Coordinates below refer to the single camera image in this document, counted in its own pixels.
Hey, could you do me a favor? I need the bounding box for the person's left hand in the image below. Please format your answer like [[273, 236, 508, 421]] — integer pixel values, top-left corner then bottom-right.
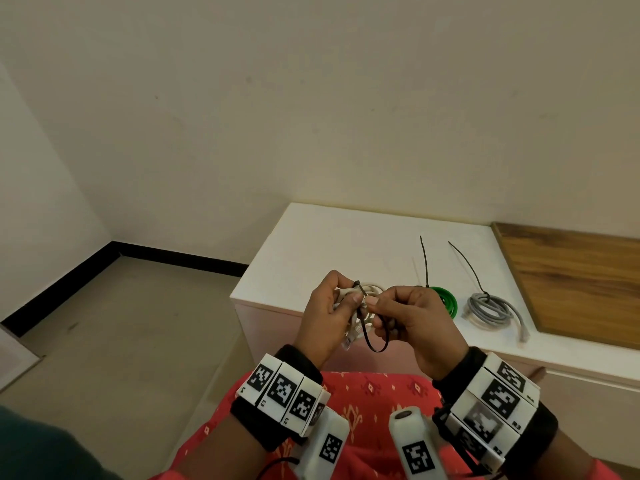
[[293, 270, 366, 369]]

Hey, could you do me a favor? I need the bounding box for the person's right hand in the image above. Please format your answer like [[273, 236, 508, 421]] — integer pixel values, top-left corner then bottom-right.
[[365, 286, 470, 381]]

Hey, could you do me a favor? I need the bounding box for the green network cable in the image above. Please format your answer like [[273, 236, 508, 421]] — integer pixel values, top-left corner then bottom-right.
[[429, 286, 459, 319]]

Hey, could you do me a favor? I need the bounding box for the black cable tie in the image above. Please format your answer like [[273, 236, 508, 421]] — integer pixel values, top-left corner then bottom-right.
[[351, 279, 392, 355], [419, 236, 431, 289], [447, 241, 491, 297]]

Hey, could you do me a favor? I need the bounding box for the white drawer with glossy base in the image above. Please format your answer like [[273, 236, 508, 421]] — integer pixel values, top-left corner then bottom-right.
[[235, 302, 546, 381]]

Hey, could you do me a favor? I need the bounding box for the beige cable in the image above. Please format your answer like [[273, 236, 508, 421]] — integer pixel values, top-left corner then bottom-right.
[[332, 282, 386, 351]]

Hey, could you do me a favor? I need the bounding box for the grey network cable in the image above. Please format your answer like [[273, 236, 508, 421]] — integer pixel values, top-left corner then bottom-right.
[[462, 293, 531, 344]]

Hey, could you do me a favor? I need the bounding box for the person's right forearm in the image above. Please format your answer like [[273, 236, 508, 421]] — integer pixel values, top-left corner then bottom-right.
[[515, 429, 623, 480]]

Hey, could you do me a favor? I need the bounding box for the person's left forearm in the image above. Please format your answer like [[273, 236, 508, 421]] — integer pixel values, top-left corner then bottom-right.
[[149, 414, 271, 480]]

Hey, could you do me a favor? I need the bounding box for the white low table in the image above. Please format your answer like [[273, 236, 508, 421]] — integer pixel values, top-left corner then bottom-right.
[[229, 203, 640, 468]]

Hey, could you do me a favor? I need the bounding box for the black wristband with marker tags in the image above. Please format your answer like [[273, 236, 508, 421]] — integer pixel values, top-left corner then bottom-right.
[[432, 347, 559, 475], [229, 344, 332, 453]]

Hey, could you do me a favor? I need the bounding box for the white marker cube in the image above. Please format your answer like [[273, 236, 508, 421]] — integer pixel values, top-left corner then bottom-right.
[[389, 408, 449, 480]]

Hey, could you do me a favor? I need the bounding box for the wooden board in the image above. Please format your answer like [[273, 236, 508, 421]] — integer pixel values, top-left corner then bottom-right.
[[491, 222, 640, 351]]

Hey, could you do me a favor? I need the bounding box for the black baseboard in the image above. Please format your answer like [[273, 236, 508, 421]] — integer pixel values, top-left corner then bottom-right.
[[0, 241, 249, 338]]

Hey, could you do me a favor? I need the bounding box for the dark teal scarf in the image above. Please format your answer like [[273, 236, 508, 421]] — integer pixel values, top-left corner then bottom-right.
[[0, 404, 123, 480]]

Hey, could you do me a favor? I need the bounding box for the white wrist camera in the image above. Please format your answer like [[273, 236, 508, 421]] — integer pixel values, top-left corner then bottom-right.
[[292, 407, 351, 480]]

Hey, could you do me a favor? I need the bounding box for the black camera cable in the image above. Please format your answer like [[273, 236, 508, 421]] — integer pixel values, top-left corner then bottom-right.
[[255, 457, 301, 480]]

